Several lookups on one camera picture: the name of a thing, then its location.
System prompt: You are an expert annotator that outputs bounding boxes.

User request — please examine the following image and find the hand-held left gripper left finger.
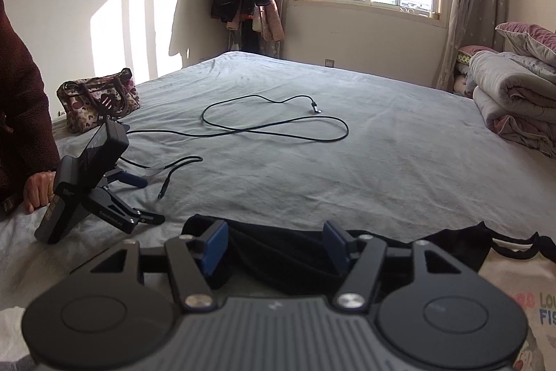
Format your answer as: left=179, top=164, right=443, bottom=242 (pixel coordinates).
left=69, top=220, right=230, bottom=314

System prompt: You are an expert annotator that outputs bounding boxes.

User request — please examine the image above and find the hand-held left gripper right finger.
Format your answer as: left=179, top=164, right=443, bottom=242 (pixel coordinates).
left=323, top=220, right=479, bottom=314

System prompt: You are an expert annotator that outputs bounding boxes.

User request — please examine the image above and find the beige and black sweatshirt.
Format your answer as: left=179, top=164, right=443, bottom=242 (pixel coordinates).
left=180, top=215, right=556, bottom=371

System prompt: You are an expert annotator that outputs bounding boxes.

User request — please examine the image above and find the bed with grey sheet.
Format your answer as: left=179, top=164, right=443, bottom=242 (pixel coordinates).
left=0, top=50, right=556, bottom=358

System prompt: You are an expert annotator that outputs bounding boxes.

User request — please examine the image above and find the spare black hand-held gripper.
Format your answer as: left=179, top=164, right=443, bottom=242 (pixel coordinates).
left=34, top=120, right=166, bottom=245

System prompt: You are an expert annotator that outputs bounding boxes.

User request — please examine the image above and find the floral handbag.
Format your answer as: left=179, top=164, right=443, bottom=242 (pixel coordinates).
left=56, top=67, right=141, bottom=135

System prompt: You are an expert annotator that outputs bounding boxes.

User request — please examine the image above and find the small pile of folded bedding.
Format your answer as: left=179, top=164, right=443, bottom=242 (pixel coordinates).
left=452, top=45, right=498, bottom=96

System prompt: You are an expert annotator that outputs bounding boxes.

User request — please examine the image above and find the white garment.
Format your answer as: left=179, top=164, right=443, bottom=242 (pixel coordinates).
left=0, top=305, right=27, bottom=356

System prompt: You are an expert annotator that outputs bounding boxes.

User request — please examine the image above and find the folded grey pink quilt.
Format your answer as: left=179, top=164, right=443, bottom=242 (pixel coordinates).
left=469, top=50, right=556, bottom=160

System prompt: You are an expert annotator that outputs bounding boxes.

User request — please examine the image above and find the pink and grey pillow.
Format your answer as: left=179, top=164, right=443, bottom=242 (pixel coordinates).
left=495, top=22, right=556, bottom=70

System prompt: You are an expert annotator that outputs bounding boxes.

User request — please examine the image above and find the short black cable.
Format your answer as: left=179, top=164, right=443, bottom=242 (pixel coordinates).
left=157, top=156, right=204, bottom=200

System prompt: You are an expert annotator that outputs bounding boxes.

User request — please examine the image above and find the long black cable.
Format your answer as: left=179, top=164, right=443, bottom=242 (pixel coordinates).
left=124, top=95, right=349, bottom=143

